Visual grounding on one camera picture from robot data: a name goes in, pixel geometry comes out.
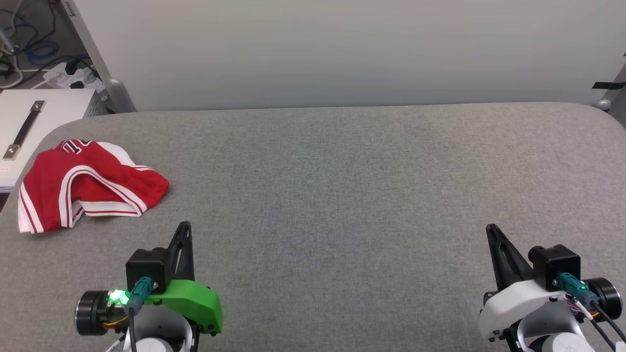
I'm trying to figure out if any white cabinet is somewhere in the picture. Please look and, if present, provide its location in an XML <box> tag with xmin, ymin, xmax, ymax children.
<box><xmin>0</xmin><ymin>89</ymin><xmax>109</xmax><ymax>192</ymax></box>

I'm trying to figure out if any black cabinet handle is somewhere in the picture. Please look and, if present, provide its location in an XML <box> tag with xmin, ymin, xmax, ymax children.
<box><xmin>3</xmin><ymin>100</ymin><xmax>46</xmax><ymax>161</ymax></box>

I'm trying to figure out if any grey partition post with foot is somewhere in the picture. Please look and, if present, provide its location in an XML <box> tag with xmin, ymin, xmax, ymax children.
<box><xmin>64</xmin><ymin>0</ymin><xmax>136</xmax><ymax>113</ymax></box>
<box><xmin>593</xmin><ymin>49</ymin><xmax>626</xmax><ymax>112</ymax></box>

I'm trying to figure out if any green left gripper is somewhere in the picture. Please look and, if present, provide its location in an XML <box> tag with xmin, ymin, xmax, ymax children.
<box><xmin>144</xmin><ymin>221</ymin><xmax>224</xmax><ymax>336</ymax></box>

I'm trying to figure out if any grey fabric work surface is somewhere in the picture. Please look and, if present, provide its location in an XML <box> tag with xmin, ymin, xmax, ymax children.
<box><xmin>0</xmin><ymin>102</ymin><xmax>626</xmax><ymax>352</ymax></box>

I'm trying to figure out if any red white basketball jersey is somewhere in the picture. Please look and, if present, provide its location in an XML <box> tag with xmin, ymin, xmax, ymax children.
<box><xmin>18</xmin><ymin>139</ymin><xmax>170</xmax><ymax>234</ymax></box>

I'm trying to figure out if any white power strip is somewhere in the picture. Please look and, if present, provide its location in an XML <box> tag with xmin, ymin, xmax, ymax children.
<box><xmin>43</xmin><ymin>62</ymin><xmax>106</xmax><ymax>93</ymax></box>

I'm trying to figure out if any white partition panel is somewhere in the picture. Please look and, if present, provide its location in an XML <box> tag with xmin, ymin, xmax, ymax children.
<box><xmin>73</xmin><ymin>0</ymin><xmax>626</xmax><ymax>112</ymax></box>

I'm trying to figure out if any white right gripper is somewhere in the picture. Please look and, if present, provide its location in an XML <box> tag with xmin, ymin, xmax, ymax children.
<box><xmin>478</xmin><ymin>224</ymin><xmax>571</xmax><ymax>343</ymax></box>

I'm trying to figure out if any black power plug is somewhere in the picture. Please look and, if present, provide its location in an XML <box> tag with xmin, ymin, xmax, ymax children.
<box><xmin>64</xmin><ymin>58</ymin><xmax>98</xmax><ymax>89</ymax></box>

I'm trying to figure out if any right black cable teal plug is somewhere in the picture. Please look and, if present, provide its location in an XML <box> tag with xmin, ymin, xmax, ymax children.
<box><xmin>558</xmin><ymin>273</ymin><xmax>626</xmax><ymax>350</ymax></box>

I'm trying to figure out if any blue cable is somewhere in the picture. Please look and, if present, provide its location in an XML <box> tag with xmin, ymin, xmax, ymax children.
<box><xmin>0</xmin><ymin>7</ymin><xmax>60</xmax><ymax>66</ymax></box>

